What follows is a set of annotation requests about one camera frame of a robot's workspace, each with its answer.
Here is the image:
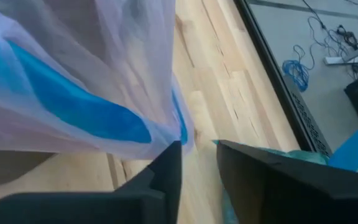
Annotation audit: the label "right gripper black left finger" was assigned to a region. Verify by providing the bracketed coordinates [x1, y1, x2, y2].
[0, 140, 183, 224]

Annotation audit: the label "white power strip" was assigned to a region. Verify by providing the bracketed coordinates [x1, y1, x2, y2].
[323, 55, 358, 66]

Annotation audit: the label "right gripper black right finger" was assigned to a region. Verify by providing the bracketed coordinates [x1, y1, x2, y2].
[216, 139, 358, 224]

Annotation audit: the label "black tangled floor cables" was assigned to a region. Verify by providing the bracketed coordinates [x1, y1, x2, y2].
[301, 0, 358, 63]

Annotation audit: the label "blue coiled cable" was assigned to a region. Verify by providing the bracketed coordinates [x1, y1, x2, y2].
[282, 43, 316, 93]

